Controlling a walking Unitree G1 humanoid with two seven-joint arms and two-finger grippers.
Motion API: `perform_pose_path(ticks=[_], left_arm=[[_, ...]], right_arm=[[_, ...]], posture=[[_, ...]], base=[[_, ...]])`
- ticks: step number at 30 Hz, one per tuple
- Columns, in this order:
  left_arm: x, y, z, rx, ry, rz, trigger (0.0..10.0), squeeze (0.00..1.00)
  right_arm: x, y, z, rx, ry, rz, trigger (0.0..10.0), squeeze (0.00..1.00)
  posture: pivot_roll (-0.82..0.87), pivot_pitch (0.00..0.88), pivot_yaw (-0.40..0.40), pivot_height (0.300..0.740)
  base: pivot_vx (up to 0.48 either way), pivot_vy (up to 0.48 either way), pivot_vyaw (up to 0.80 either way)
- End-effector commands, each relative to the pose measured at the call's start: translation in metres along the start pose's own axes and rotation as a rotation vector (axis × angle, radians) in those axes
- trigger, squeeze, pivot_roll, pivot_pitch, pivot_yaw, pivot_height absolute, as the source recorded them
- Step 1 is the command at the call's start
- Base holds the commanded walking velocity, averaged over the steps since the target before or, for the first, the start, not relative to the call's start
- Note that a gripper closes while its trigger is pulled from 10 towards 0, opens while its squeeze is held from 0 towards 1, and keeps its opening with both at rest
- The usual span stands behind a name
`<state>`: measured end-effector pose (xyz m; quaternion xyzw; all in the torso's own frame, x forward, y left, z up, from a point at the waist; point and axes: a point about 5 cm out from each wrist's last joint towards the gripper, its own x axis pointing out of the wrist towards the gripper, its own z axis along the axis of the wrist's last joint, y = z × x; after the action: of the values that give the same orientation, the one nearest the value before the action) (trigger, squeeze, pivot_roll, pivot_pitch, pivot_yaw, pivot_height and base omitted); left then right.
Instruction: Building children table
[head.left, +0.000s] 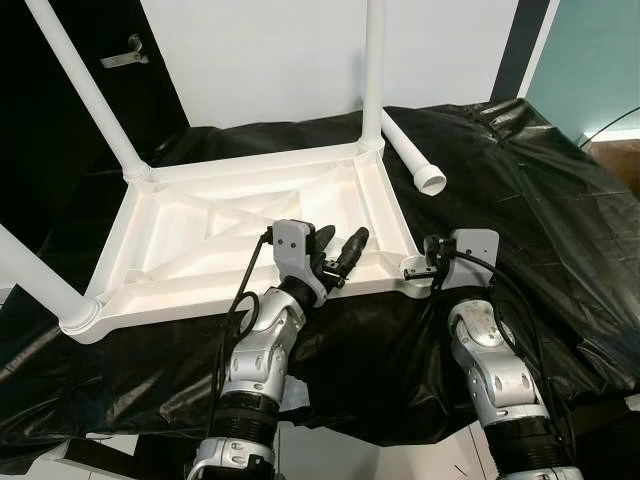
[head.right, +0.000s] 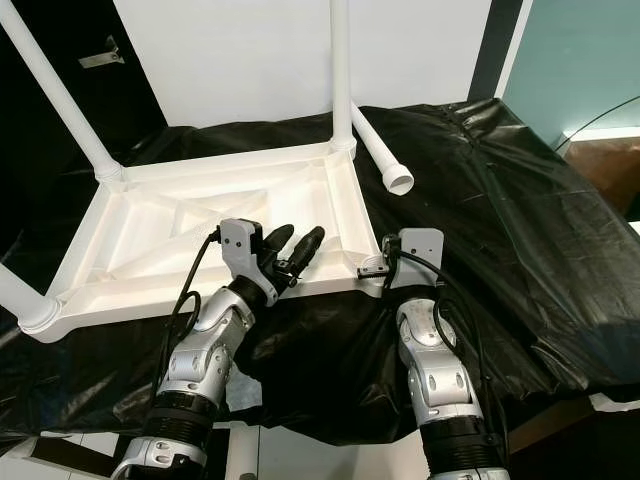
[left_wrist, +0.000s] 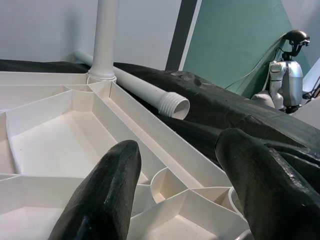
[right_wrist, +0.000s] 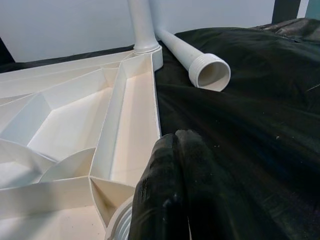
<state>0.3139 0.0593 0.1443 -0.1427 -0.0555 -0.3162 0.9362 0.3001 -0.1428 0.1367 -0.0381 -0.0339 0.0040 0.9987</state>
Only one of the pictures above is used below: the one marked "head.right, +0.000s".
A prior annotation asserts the teal glass panel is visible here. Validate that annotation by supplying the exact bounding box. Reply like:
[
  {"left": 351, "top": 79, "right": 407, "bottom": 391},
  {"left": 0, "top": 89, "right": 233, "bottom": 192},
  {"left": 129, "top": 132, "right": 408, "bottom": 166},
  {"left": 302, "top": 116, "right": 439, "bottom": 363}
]
[{"left": 502, "top": 0, "right": 640, "bottom": 146}]

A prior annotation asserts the white plastic table top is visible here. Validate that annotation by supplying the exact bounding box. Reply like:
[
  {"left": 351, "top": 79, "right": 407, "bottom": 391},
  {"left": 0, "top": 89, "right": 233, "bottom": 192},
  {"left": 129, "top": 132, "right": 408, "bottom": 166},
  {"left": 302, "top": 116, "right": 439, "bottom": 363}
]
[{"left": 20, "top": 140, "right": 396, "bottom": 336}]

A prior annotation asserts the thin black curved cable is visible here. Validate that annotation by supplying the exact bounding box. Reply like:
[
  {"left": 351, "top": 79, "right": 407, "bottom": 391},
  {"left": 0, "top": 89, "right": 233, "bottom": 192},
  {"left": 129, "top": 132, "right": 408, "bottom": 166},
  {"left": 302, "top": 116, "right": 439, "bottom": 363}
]
[{"left": 555, "top": 95, "right": 640, "bottom": 146}]

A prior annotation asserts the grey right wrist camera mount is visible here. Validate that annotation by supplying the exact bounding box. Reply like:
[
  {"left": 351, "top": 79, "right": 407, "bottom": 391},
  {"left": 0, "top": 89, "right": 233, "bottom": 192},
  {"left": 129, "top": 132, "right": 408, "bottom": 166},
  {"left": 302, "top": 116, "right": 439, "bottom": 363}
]
[{"left": 395, "top": 228, "right": 446, "bottom": 291}]

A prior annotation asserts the brown wooden furniture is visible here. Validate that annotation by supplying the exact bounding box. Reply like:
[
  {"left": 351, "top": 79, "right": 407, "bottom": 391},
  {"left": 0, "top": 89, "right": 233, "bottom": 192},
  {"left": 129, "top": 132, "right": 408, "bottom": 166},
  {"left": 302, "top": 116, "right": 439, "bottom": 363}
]
[{"left": 565, "top": 140, "right": 640, "bottom": 216}]

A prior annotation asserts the black plastic table cover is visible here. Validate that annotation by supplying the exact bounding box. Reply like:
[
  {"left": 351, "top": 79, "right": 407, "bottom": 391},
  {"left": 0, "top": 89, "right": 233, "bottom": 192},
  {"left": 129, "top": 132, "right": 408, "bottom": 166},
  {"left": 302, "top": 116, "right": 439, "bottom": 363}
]
[{"left": 0, "top": 98, "right": 640, "bottom": 446}]

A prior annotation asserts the white tapered table leg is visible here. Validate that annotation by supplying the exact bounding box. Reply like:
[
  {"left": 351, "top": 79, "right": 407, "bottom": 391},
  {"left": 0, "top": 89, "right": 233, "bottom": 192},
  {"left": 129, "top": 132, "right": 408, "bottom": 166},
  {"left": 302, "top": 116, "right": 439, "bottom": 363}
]
[
  {"left": 0, "top": 275, "right": 61, "bottom": 334},
  {"left": 0, "top": 0, "right": 126, "bottom": 183},
  {"left": 328, "top": 0, "right": 357, "bottom": 153},
  {"left": 350, "top": 103, "right": 416, "bottom": 196}
]

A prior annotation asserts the silver door handle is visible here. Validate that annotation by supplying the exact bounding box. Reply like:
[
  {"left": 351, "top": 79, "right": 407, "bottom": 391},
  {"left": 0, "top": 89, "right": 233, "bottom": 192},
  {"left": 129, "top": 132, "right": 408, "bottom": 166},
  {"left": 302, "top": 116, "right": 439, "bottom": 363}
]
[{"left": 78, "top": 35, "right": 127, "bottom": 69}]

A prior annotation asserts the black wall pillar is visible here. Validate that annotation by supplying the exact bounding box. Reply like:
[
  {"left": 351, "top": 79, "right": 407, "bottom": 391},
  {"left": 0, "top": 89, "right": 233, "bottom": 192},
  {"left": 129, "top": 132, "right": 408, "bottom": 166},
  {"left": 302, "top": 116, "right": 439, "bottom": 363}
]
[{"left": 468, "top": 0, "right": 526, "bottom": 101}]

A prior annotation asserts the black door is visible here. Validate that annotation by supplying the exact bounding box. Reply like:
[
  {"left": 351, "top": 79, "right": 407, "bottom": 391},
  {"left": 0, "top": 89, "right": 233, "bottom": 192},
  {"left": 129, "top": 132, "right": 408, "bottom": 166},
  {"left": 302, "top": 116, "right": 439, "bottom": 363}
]
[{"left": 0, "top": 0, "right": 169, "bottom": 251}]

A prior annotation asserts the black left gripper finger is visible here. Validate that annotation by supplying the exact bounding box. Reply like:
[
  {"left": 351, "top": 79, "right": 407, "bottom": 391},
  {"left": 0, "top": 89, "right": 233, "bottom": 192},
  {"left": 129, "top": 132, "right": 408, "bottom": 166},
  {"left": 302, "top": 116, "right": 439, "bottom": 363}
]
[
  {"left": 263, "top": 224, "right": 297, "bottom": 264},
  {"left": 285, "top": 226, "right": 326, "bottom": 280}
]

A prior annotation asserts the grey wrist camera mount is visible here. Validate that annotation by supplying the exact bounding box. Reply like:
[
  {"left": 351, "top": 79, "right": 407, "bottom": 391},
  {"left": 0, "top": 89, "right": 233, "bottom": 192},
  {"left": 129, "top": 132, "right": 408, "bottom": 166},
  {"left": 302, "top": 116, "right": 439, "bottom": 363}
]
[
  {"left": 218, "top": 218, "right": 279, "bottom": 306},
  {"left": 395, "top": 228, "right": 446, "bottom": 291}
]

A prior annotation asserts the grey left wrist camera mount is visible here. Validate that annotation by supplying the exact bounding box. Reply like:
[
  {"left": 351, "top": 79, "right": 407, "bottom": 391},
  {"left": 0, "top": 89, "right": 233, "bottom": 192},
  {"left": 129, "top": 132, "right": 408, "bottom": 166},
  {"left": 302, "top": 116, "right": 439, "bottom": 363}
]
[{"left": 218, "top": 218, "right": 279, "bottom": 306}]

